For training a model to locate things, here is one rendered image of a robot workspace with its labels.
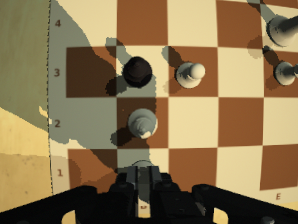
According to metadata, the brown and cream chessboard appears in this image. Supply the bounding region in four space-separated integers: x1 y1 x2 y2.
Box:
48 0 298 204

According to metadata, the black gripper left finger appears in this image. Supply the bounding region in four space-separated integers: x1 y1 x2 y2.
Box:
0 166 139 224

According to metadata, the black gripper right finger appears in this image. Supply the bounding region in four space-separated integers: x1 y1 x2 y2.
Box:
149 166 298 224

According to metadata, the white chess piece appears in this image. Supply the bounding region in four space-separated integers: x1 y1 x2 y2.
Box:
268 16 298 47
128 108 158 138

